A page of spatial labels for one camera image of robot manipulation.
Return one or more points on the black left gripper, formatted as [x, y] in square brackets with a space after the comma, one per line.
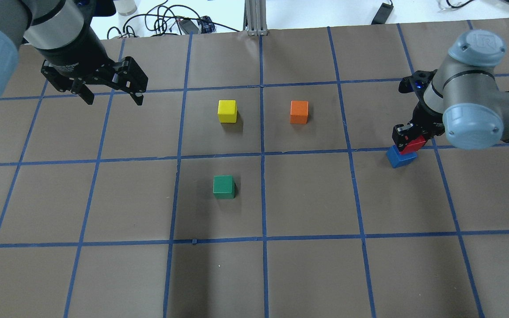
[74, 52]

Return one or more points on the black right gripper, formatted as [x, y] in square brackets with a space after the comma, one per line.
[427, 120]

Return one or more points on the red wooden block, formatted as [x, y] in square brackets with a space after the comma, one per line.
[411, 146]

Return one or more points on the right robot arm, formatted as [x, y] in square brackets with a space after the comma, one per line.
[462, 102]

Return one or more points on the blue wooden block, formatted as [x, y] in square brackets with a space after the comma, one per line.
[397, 159]

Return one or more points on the orange wooden block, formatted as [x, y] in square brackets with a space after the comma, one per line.
[299, 112]

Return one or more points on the yellow wooden block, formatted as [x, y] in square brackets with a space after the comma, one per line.
[227, 111]

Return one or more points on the green wooden block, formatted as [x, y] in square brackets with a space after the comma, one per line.
[224, 187]

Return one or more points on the white cylindrical bottle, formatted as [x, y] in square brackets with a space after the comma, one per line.
[125, 7]

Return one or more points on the black power adapter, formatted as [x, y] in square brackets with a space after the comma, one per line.
[382, 14]

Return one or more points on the aluminium frame post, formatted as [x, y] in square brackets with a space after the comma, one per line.
[254, 21]

